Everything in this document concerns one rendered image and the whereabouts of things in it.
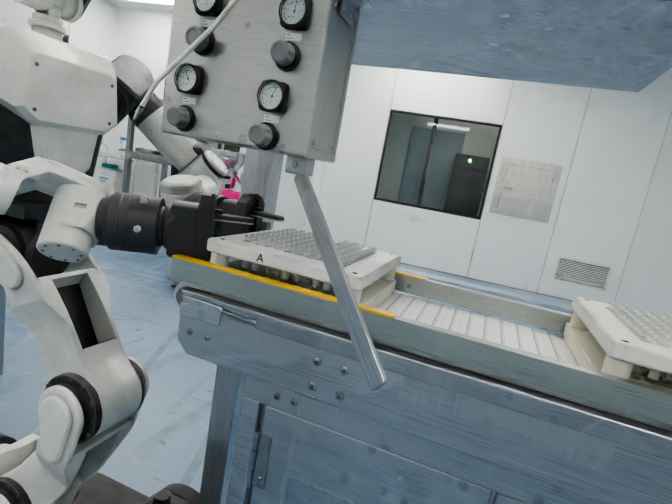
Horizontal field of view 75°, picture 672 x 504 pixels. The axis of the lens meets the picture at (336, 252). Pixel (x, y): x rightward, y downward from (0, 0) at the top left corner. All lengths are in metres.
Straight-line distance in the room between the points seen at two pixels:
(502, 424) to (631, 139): 5.64
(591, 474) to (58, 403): 0.88
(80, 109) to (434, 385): 0.84
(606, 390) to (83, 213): 0.70
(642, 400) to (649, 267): 5.68
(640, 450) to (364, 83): 5.71
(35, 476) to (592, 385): 1.09
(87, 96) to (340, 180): 5.10
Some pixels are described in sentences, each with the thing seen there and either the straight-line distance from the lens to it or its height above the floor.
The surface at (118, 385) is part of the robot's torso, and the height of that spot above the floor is 0.63.
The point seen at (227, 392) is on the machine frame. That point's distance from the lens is 1.08.
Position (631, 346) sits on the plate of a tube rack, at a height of 1.01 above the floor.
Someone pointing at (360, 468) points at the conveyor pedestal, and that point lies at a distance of 0.72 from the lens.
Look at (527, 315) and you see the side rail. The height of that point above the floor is 0.96.
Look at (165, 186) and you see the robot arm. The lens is 0.95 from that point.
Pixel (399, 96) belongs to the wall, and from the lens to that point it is 5.96.
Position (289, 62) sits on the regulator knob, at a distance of 0.56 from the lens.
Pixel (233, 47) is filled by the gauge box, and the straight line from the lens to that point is 0.61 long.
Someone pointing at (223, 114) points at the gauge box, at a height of 1.18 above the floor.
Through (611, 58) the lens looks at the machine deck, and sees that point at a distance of 0.74.
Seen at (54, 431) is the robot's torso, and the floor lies 0.56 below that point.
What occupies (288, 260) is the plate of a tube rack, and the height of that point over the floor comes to 1.01.
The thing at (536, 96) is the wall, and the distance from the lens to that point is 5.96.
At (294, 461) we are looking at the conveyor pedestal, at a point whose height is 0.69.
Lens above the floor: 1.14
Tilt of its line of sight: 10 degrees down
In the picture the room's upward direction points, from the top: 10 degrees clockwise
